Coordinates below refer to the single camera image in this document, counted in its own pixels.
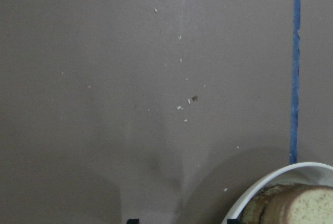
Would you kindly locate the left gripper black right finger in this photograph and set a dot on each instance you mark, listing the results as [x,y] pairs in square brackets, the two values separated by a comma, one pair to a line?
[232,221]

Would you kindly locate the bread slice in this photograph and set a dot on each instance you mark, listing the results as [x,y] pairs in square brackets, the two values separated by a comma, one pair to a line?
[253,211]
[300,204]

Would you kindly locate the round beige plate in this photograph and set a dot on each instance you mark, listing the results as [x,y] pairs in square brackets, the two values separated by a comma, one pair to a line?
[309,173]

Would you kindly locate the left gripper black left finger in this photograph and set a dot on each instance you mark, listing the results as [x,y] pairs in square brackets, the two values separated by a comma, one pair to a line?
[132,221]

